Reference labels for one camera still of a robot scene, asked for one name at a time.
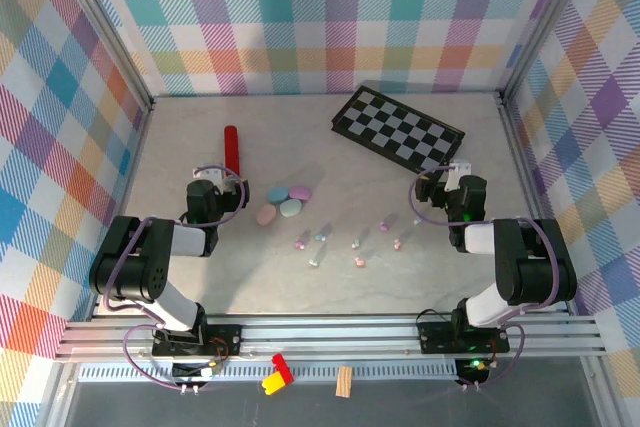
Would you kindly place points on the aluminium side rail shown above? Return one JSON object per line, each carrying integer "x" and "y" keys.
{"x": 525, "y": 172}
{"x": 125, "y": 197}

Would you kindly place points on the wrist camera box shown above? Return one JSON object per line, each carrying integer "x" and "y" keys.
{"x": 210, "y": 173}
{"x": 457, "y": 172}

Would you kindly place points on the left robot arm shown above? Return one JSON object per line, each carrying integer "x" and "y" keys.
{"x": 130, "y": 267}

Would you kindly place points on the red toy brick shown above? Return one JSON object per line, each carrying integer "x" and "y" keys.
{"x": 281, "y": 366}

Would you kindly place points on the pink earbud charging case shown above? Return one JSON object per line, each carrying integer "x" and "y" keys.
{"x": 266, "y": 215}

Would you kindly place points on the small wooden block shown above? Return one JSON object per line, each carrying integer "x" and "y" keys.
{"x": 344, "y": 382}

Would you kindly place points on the blue earbud charging case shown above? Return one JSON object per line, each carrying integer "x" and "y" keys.
{"x": 278, "y": 194}

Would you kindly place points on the aluminium frame post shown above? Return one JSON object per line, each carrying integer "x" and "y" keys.
{"x": 545, "y": 22}
{"x": 105, "y": 32}

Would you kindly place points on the red glitter toy microphone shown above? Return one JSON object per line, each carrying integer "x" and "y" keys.
{"x": 231, "y": 147}

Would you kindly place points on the purple earbud charging case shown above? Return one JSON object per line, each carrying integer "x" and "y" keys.
{"x": 301, "y": 192}

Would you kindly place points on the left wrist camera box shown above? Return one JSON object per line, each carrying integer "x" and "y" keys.
{"x": 210, "y": 173}

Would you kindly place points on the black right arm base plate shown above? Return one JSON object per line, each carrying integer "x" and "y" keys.
{"x": 440, "y": 339}

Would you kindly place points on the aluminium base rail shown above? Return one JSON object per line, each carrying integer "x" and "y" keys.
{"x": 325, "y": 334}

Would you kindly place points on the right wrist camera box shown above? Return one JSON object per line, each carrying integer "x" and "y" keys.
{"x": 457, "y": 172}

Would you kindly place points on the black and white chessboard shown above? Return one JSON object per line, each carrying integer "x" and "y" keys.
{"x": 395, "y": 129}

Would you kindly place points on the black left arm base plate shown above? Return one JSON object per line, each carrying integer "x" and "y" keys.
{"x": 225, "y": 337}

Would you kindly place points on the mint green earbud charging case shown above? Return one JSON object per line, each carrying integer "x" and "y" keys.
{"x": 291, "y": 207}

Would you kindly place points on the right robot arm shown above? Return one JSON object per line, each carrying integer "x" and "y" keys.
{"x": 530, "y": 267}

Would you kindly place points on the yellow toy brick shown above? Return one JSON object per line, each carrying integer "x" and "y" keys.
{"x": 272, "y": 383}

